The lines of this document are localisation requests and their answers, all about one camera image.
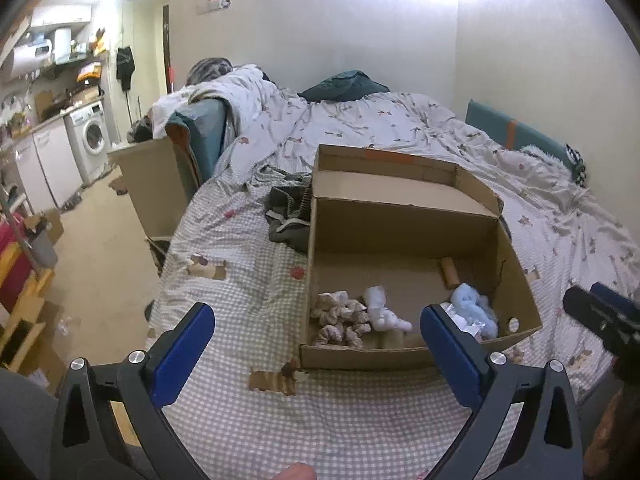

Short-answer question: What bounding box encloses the open cardboard box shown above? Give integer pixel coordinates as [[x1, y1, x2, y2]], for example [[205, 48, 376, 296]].
[[298, 144, 542, 372]]

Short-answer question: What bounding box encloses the checkered bed cover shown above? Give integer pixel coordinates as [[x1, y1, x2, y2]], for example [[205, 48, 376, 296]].
[[144, 90, 640, 480]]

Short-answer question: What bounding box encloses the teal pillow with orange stripe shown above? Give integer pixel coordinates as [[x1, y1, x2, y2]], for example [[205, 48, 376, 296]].
[[465, 100, 588, 188]]

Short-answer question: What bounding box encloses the cardboard tube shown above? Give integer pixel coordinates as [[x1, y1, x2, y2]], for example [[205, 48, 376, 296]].
[[440, 257, 461, 289], [378, 328, 405, 350]]

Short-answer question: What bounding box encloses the cardboard side table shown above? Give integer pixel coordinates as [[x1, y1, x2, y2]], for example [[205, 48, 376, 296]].
[[108, 138, 195, 238]]

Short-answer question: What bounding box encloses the dark grey clothing pile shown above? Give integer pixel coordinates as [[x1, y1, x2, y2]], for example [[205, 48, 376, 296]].
[[265, 184, 312, 254]]

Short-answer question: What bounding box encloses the light blue plush toy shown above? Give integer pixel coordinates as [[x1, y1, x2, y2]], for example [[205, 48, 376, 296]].
[[440, 283, 499, 341]]

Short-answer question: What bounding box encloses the white patterned duvet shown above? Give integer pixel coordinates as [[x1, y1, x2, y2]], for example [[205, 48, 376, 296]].
[[150, 63, 321, 176]]

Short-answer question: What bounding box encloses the beige lace scrunchie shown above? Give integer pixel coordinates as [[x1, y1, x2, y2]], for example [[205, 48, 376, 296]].
[[310, 290, 372, 348]]

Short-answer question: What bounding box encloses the white plush toy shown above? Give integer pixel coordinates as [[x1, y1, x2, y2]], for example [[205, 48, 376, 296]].
[[362, 285, 412, 334]]

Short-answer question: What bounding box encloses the dark green cloth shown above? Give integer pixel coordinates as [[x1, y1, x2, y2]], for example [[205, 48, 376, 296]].
[[299, 70, 390, 102]]

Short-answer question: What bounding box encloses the white washing machine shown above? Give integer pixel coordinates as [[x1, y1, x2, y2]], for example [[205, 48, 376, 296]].
[[64, 99, 110, 188]]

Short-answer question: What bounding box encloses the red bag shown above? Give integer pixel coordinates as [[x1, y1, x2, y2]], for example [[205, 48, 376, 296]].
[[0, 219, 32, 313]]

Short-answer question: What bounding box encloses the white kitchen cabinet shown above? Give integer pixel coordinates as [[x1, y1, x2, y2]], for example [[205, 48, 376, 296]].
[[4, 119, 82, 212]]

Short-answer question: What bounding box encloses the grey bin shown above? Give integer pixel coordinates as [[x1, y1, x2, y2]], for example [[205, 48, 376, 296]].
[[26, 229, 58, 269]]

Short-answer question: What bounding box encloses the teal sofa cushion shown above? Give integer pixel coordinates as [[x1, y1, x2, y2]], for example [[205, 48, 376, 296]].
[[165, 99, 228, 198]]

